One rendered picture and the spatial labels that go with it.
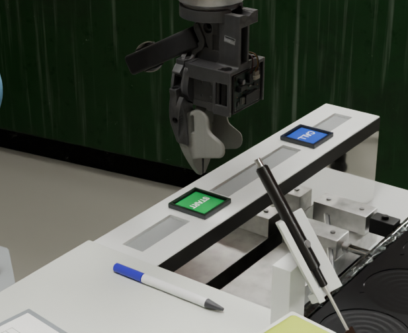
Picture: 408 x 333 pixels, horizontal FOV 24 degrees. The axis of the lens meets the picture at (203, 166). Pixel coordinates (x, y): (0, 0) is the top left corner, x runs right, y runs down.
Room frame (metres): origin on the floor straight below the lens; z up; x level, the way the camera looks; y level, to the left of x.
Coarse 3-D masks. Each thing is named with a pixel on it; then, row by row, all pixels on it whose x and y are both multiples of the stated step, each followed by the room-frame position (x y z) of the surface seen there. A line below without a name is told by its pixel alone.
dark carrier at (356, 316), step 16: (400, 240) 1.07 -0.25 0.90; (384, 256) 1.03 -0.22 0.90; (400, 256) 1.03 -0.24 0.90; (368, 272) 0.99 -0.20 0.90; (384, 272) 1.00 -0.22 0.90; (400, 272) 1.00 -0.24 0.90; (352, 288) 0.96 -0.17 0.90; (368, 288) 0.96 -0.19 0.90; (384, 288) 0.96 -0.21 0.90; (400, 288) 0.96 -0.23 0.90; (336, 304) 0.93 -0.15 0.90; (352, 304) 0.93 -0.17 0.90; (368, 304) 0.93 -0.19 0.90; (384, 304) 0.93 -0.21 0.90; (400, 304) 0.93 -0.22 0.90; (320, 320) 0.89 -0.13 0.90; (336, 320) 0.89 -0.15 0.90; (352, 320) 0.89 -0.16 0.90; (368, 320) 0.89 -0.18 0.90; (384, 320) 0.89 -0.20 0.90; (400, 320) 0.89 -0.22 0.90
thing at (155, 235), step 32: (288, 128) 1.30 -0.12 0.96; (320, 128) 1.31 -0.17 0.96; (352, 128) 1.30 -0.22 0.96; (288, 160) 1.19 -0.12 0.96; (224, 192) 1.10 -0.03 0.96; (256, 192) 1.09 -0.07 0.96; (128, 224) 1.00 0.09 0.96; (160, 224) 1.01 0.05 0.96; (192, 224) 1.00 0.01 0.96; (160, 256) 0.93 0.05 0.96
